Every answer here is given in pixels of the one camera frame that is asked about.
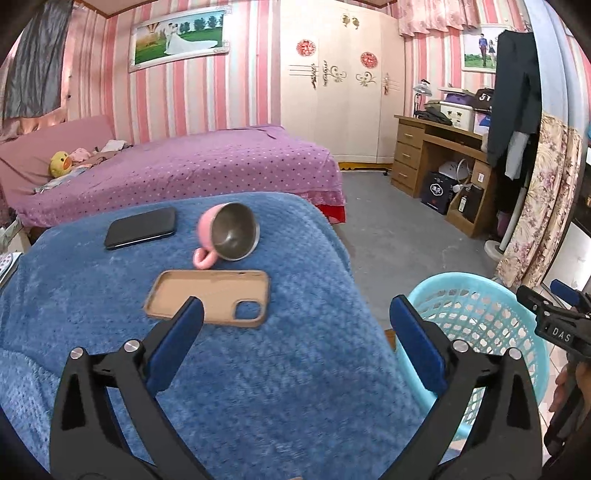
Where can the grey window curtain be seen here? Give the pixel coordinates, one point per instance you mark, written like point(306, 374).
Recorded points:
point(37, 64)

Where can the black printed box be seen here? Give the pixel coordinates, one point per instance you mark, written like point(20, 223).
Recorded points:
point(437, 194)

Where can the tan phone case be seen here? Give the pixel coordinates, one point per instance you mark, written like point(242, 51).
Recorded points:
point(203, 288)

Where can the pink satin curtain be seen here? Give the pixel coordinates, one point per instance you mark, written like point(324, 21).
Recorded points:
point(32, 124)

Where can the floral door curtain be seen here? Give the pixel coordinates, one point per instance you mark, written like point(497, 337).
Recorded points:
point(545, 198)

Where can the person's right hand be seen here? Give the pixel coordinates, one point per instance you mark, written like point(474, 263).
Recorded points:
point(563, 387)

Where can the open cardboard box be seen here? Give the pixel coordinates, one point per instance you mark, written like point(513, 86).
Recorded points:
point(466, 207)

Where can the black phone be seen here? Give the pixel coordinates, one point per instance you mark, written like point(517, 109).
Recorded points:
point(141, 228)

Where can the purple dotted bed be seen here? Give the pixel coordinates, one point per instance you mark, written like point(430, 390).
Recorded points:
point(207, 170)

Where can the pink covered headboard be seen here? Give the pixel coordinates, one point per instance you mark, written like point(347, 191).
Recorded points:
point(37, 143)

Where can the dark clothes pile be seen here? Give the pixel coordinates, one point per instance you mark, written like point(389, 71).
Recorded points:
point(434, 117)

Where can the wooden desk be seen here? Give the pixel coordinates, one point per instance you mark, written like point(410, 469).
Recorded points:
point(408, 152)

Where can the cyan plastic basket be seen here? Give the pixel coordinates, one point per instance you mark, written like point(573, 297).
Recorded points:
point(485, 300)

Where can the dark hanging jacket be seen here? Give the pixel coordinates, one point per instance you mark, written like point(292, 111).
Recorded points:
point(515, 101)

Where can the white floor fan stand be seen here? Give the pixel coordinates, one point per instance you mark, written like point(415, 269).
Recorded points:
point(496, 249)

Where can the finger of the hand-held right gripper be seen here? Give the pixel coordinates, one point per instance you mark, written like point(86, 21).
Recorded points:
point(565, 290)
point(533, 302)

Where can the small framed photo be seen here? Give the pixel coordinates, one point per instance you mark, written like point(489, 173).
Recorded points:
point(480, 50)

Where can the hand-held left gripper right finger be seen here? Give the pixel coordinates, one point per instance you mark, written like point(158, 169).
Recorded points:
point(415, 344)

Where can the cream wardrobe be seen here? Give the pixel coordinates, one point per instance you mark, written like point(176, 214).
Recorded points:
point(341, 115)

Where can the black cap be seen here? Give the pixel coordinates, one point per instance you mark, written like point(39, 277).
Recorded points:
point(485, 99)

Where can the pink floral valance curtain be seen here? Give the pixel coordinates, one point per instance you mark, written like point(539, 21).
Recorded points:
point(443, 16)

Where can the pink steel-lined mug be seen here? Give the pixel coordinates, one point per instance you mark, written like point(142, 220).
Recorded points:
point(231, 230)

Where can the desk lamp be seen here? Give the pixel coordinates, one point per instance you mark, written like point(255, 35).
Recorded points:
point(421, 90)

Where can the blue fleece blanket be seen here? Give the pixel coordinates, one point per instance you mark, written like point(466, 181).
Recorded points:
point(277, 392)

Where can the yellow duck plush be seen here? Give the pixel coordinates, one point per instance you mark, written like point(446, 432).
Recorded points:
point(61, 165)

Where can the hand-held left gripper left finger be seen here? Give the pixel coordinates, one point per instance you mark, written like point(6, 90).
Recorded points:
point(178, 339)

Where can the pink clothes pile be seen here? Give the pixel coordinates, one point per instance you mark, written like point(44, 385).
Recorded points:
point(97, 154)

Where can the small white fan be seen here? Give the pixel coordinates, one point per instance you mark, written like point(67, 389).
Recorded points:
point(450, 170)

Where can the white storage box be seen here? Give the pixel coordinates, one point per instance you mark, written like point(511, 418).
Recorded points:
point(459, 115)

